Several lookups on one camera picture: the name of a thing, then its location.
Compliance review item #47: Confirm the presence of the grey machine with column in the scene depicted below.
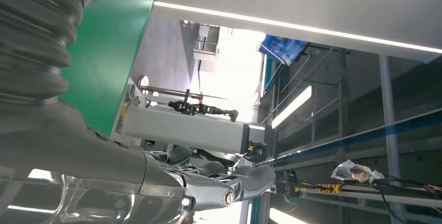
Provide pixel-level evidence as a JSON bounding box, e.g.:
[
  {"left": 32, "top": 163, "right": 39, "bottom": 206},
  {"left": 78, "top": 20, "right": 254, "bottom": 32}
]
[{"left": 118, "top": 104, "right": 266, "bottom": 156}]

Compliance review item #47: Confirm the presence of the black yellow sensor unit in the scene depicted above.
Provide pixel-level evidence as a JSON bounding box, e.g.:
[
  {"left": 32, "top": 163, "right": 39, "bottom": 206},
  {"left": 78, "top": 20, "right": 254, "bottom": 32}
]
[{"left": 245, "top": 141, "right": 267, "bottom": 164}]

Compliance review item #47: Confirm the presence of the long ceiling light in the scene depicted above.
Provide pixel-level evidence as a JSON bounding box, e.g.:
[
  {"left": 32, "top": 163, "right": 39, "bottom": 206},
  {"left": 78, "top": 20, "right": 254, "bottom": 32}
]
[
  {"left": 268, "top": 207, "right": 309, "bottom": 224},
  {"left": 271, "top": 85, "right": 313, "bottom": 130}
]

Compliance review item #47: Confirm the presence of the blue display screen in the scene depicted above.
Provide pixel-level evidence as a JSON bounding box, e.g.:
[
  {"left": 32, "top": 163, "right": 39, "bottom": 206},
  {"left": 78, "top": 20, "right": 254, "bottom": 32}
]
[{"left": 259, "top": 34, "right": 309, "bottom": 67}]

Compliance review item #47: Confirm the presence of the clear plastic bag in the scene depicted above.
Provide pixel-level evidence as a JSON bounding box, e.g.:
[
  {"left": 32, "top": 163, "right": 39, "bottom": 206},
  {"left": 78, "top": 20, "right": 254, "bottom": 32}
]
[{"left": 330, "top": 159, "right": 385, "bottom": 185}]

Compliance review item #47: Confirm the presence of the white wall light strip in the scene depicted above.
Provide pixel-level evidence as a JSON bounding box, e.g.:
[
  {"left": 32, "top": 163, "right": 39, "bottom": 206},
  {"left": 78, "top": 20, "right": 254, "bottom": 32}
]
[{"left": 153, "top": 1, "right": 442, "bottom": 55}]

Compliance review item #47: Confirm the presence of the grey metal frame pole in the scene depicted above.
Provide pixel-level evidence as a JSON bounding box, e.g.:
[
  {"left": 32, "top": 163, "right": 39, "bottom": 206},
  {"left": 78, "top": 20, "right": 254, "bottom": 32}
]
[{"left": 378, "top": 53, "right": 407, "bottom": 224}]

